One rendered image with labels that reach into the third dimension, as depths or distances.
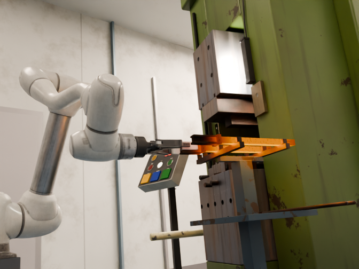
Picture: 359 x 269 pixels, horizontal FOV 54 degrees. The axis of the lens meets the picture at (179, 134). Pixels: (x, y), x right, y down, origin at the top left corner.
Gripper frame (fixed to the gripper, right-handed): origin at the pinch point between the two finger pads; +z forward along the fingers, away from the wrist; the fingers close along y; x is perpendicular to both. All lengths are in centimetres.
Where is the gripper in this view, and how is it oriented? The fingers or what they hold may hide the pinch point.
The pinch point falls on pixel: (185, 148)
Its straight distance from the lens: 130.3
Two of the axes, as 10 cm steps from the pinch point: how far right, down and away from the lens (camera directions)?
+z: 9.0, 0.4, 4.4
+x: -0.9, -9.6, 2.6
